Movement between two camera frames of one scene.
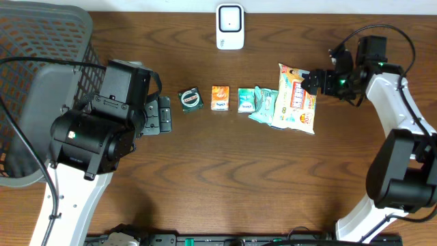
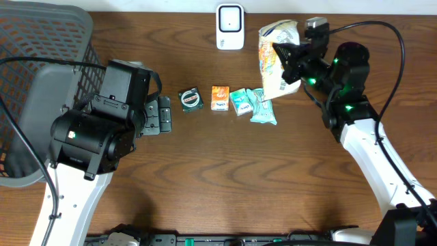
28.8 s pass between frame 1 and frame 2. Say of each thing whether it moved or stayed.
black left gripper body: stayed
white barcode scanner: stayed
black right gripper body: moved
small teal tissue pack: moved
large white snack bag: moved
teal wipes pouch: moved
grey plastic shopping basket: stayed
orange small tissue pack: stayed
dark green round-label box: stayed
